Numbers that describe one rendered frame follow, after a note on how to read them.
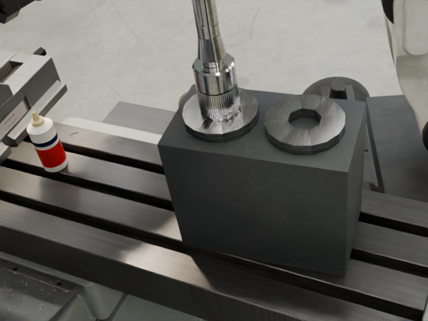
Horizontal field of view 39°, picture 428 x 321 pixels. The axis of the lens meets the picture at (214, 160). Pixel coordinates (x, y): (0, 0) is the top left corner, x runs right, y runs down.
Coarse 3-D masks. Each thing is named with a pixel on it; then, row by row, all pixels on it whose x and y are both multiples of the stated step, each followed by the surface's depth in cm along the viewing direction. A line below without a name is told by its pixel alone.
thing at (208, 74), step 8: (192, 64) 66; (200, 64) 65; (224, 64) 65; (232, 64) 64; (200, 72) 64; (208, 72) 64; (216, 72) 64; (224, 72) 64; (232, 72) 65; (208, 80) 64; (216, 80) 64
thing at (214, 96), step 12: (204, 84) 65; (216, 84) 64; (228, 84) 65; (204, 96) 66; (216, 96) 65; (228, 96) 66; (204, 108) 67; (216, 108) 67; (228, 108) 67; (216, 120) 68
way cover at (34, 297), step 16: (0, 272) 91; (16, 272) 91; (0, 288) 88; (16, 288) 88; (32, 288) 88; (48, 288) 88; (64, 288) 88; (80, 288) 88; (0, 304) 85; (16, 304) 85; (32, 304) 85; (48, 304) 85; (64, 304) 85; (0, 320) 81; (16, 320) 82; (32, 320) 82; (48, 320) 82
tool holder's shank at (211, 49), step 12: (192, 0) 59; (204, 0) 59; (204, 12) 60; (216, 12) 61; (204, 24) 61; (216, 24) 61; (204, 36) 62; (216, 36) 62; (204, 48) 63; (216, 48) 63; (204, 60) 63; (216, 60) 63
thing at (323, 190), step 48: (192, 96) 72; (240, 96) 71; (288, 96) 72; (192, 144) 68; (240, 144) 67; (288, 144) 64; (336, 144) 65; (192, 192) 72; (240, 192) 69; (288, 192) 67; (336, 192) 64; (192, 240) 80; (240, 240) 76; (288, 240) 73; (336, 240) 70
